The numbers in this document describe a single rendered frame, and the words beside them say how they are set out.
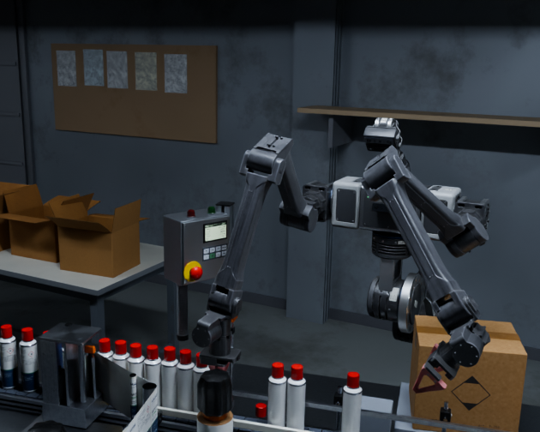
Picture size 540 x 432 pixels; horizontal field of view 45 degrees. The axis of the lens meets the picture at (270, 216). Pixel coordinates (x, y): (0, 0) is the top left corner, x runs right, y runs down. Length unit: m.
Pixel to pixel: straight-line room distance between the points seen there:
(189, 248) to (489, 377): 0.93
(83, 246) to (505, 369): 2.31
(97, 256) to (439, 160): 2.32
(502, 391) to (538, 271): 2.60
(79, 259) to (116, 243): 0.24
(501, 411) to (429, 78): 2.85
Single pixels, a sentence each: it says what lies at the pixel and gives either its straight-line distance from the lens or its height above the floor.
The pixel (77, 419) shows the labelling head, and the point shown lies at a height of 0.91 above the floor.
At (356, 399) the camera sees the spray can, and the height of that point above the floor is 1.02.
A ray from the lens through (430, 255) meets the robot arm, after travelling 1.57.
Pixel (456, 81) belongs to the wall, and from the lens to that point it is 4.49.
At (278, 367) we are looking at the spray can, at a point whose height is 1.08.
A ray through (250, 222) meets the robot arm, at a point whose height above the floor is 1.50.
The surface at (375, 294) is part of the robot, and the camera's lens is 2.21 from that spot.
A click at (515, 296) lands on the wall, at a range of 4.67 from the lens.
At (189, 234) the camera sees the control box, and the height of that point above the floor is 1.44.
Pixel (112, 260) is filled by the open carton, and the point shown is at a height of 0.88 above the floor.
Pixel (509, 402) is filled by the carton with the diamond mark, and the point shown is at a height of 0.97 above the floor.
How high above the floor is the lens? 1.92
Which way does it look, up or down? 14 degrees down
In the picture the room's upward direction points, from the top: 1 degrees clockwise
